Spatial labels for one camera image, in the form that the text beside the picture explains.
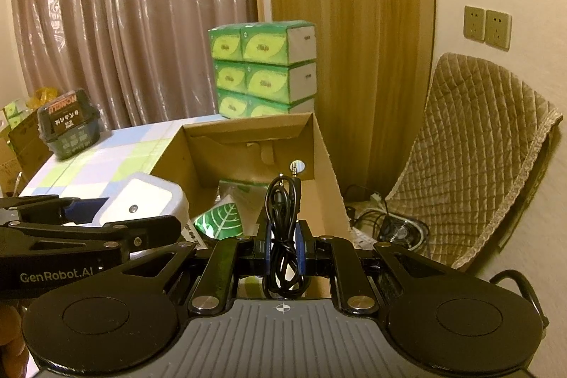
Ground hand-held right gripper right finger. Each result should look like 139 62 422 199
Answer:
296 222 479 314

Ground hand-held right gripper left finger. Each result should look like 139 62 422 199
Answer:
102 223 272 314

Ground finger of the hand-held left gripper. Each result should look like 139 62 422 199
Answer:
0 215 183 261
0 194 109 224

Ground black audio cable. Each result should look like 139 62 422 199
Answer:
261 162 311 299

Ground silver green tea pouch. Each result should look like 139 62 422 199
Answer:
190 179 272 248

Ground brown cardboard box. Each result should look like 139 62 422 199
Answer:
151 111 355 299

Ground translucent white plastic box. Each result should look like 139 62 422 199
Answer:
91 172 186 228

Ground person's left hand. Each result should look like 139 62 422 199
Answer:
0 307 29 378

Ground low cardboard box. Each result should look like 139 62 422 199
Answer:
0 139 21 189

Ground tall open cardboard box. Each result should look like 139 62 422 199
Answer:
8 112 55 179

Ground black basket with label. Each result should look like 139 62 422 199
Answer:
37 88 102 160

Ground small black fan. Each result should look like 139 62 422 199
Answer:
377 213 430 250

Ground green tissue packs in box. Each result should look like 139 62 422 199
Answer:
2 99 27 128

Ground yellow plastic bag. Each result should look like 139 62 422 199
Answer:
27 87 56 108

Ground stack of green tissue packs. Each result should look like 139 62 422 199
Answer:
208 20 317 119

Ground chair with quilted cover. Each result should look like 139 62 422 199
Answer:
383 52 562 270

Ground yellow curtain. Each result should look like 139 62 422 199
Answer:
266 0 437 202

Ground brown shiny curtain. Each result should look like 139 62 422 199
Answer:
11 0 258 131

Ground tangle of floor cables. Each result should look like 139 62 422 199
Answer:
346 183 391 237

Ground black chair frame tube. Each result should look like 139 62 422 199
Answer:
489 269 550 334

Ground beige wall socket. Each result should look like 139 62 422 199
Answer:
463 5 488 42
484 10 512 50

